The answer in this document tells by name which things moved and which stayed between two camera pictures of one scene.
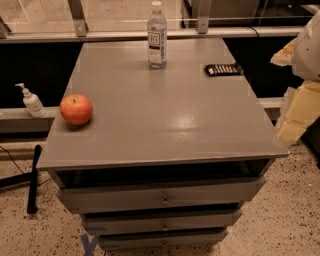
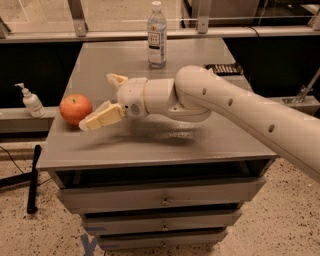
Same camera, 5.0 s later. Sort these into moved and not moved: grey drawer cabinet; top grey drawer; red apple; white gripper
Moved: white gripper
Not moved: grey drawer cabinet; red apple; top grey drawer
